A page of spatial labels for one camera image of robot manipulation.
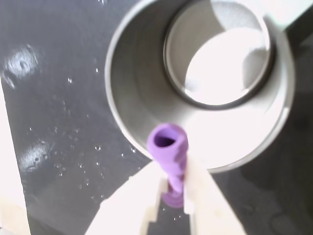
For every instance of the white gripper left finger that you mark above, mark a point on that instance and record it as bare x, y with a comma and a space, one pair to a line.
132, 193

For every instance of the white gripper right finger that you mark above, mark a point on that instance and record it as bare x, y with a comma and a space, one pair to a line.
207, 200

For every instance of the purple pen grip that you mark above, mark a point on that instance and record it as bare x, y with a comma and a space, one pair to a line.
168, 156

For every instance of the dark table mat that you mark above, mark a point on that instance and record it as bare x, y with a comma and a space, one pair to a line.
61, 110

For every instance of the pale green steel mug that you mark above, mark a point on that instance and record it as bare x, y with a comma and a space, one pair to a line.
146, 73

